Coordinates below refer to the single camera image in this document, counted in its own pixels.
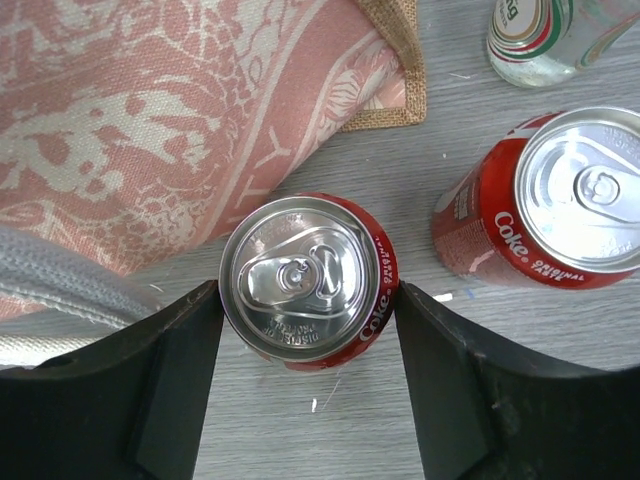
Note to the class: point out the canvas tote bag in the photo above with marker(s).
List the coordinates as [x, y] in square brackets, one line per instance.
[132, 131]

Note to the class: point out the red coke can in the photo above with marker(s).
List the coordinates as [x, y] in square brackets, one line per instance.
[554, 203]
[309, 281]

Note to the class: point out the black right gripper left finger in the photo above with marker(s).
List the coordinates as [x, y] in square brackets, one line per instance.
[128, 406]

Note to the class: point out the clear glass bottle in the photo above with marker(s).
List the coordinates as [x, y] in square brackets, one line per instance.
[541, 43]

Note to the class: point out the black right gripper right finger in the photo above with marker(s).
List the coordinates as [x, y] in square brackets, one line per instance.
[486, 407]

